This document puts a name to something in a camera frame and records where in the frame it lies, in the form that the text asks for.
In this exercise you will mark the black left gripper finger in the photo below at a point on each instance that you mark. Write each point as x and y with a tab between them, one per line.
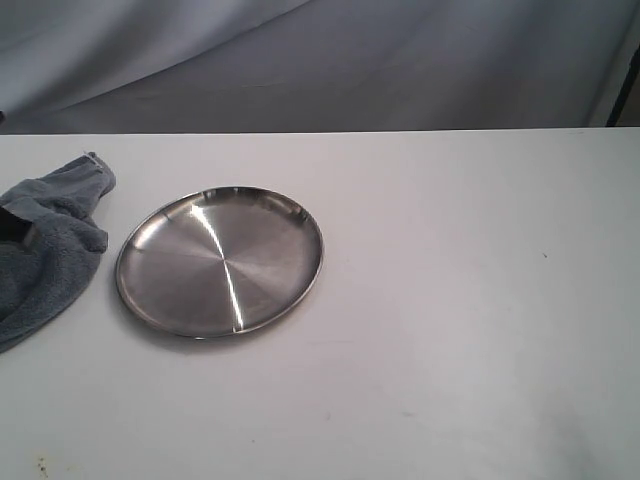
14	229

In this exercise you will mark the grey-blue fleece towel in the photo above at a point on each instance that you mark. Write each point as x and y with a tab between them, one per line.
40	280

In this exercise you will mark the grey backdrop curtain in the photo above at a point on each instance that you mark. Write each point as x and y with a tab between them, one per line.
309	66

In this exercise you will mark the round stainless steel plate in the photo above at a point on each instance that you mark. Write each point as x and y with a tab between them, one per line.
220	262

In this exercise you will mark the black metal frame post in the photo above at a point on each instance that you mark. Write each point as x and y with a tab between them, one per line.
624	109

